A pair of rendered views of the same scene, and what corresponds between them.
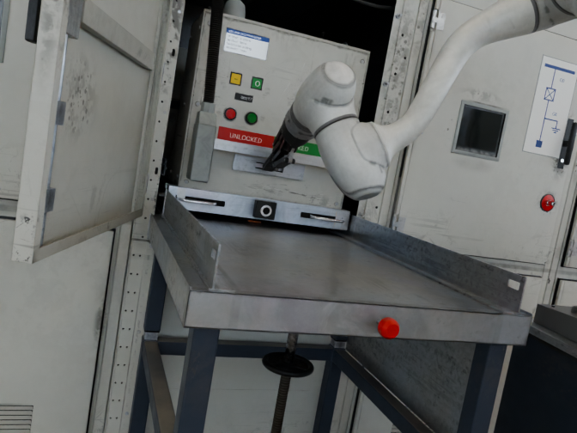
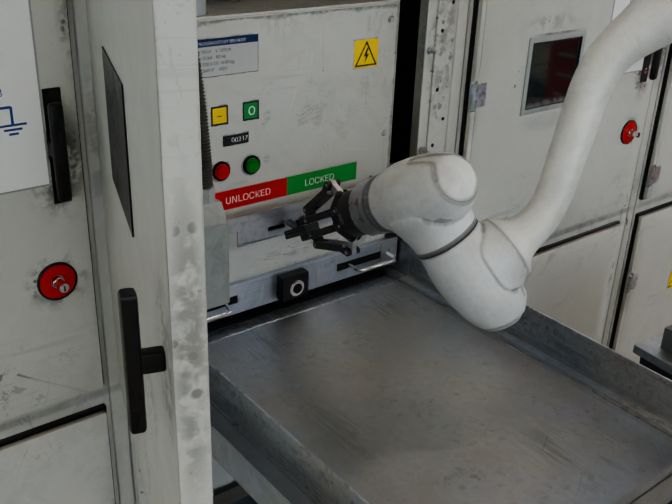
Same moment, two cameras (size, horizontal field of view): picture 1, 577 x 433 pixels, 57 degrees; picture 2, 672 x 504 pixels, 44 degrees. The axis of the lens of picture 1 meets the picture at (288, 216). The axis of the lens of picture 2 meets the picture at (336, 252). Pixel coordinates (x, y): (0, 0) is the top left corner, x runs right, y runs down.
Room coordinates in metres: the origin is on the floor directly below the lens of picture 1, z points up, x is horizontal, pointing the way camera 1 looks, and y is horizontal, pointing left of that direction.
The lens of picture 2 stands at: (0.14, 0.44, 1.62)
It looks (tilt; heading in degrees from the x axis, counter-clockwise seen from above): 25 degrees down; 341
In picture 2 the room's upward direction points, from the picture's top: 2 degrees clockwise
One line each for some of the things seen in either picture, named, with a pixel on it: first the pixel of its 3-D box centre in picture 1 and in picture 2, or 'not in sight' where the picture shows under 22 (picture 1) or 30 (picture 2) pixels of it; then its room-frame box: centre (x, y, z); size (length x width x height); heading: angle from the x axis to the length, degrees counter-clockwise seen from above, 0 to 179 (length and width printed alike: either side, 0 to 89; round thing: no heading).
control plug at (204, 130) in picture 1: (202, 146); (204, 250); (1.38, 0.25, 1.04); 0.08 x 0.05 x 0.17; 20
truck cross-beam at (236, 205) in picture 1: (261, 208); (281, 277); (1.53, 0.08, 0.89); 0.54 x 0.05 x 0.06; 110
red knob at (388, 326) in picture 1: (385, 326); not in sight; (0.81, -0.18, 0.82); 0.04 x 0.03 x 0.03; 20
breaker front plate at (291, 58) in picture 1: (277, 119); (288, 153); (1.51, 0.08, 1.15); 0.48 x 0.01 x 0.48; 110
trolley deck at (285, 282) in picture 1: (305, 267); (422, 413); (1.15, -0.06, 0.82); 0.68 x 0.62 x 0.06; 20
